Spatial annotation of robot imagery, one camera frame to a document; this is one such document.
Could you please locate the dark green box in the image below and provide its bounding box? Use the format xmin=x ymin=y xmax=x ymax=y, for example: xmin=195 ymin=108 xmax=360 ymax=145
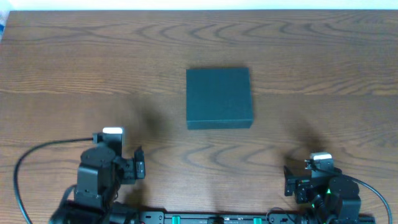
xmin=186 ymin=68 xmax=254 ymax=130

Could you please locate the left black cable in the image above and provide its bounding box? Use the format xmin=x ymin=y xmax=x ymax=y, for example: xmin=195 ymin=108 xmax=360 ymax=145
xmin=12 ymin=138 xmax=95 ymax=224

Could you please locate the black cable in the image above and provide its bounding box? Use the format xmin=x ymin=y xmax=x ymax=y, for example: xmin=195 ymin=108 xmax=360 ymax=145
xmin=12 ymin=138 xmax=95 ymax=224
xmin=315 ymin=166 xmax=393 ymax=224

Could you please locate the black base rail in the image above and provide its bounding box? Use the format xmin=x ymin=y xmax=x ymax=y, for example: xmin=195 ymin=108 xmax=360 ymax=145
xmin=136 ymin=211 xmax=377 ymax=224

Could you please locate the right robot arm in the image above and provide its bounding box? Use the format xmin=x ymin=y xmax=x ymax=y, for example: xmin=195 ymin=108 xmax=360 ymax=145
xmin=284 ymin=159 xmax=361 ymax=223

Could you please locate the right black cable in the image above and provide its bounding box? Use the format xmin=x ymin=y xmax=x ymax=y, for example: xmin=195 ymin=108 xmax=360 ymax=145
xmin=315 ymin=166 xmax=393 ymax=224

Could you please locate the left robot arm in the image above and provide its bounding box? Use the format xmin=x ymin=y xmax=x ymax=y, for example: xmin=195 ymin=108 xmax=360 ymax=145
xmin=49 ymin=133 xmax=146 ymax=224

